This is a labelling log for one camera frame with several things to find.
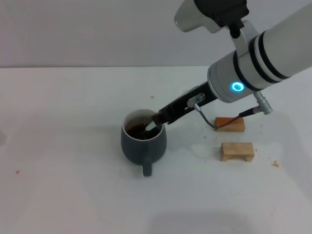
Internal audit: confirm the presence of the dark grey ceramic mug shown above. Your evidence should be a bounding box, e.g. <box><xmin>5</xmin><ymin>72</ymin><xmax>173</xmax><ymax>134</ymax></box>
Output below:
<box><xmin>120</xmin><ymin>109</ymin><xmax>168</xmax><ymax>177</ymax></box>

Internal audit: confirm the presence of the light blue handled metal spoon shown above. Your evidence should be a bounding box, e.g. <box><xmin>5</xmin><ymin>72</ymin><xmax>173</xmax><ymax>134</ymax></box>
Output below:
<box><xmin>143</xmin><ymin>121</ymin><xmax>157</xmax><ymax>134</ymax></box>

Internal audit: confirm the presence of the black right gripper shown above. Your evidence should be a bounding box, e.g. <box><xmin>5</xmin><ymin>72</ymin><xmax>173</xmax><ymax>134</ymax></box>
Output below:
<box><xmin>151</xmin><ymin>81</ymin><xmax>217</xmax><ymax>126</ymax></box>

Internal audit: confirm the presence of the light notched wooden block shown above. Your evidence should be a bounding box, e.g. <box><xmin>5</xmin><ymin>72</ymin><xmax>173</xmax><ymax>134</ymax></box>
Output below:
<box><xmin>220</xmin><ymin>142</ymin><xmax>255</xmax><ymax>162</ymax></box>

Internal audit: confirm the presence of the silver camera mount bracket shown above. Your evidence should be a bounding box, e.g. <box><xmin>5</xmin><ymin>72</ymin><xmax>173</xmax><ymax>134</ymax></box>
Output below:
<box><xmin>229</xmin><ymin>19</ymin><xmax>259</xmax><ymax>56</ymax></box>

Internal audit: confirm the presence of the orange-topped wooden block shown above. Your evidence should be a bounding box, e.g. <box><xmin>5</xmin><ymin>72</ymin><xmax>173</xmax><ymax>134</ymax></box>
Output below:
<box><xmin>215</xmin><ymin>117</ymin><xmax>246</xmax><ymax>133</ymax></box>

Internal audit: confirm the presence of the grey cable with metal plugs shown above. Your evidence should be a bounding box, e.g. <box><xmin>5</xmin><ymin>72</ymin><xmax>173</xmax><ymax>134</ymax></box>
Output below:
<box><xmin>187</xmin><ymin>91</ymin><xmax>273</xmax><ymax>129</ymax></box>

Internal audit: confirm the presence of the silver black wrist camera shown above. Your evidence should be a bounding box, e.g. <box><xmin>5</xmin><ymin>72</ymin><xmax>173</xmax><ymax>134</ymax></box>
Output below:
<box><xmin>174</xmin><ymin>0</ymin><xmax>250</xmax><ymax>34</ymax></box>

